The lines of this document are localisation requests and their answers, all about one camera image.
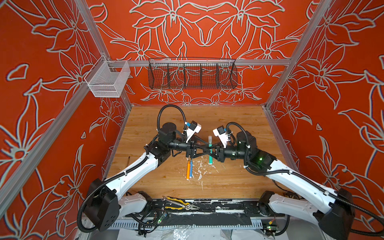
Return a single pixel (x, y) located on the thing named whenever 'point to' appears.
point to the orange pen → (188, 170)
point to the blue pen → (191, 168)
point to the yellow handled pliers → (187, 206)
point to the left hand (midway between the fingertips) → (208, 149)
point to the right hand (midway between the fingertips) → (202, 150)
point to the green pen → (210, 158)
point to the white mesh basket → (104, 83)
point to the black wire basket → (192, 73)
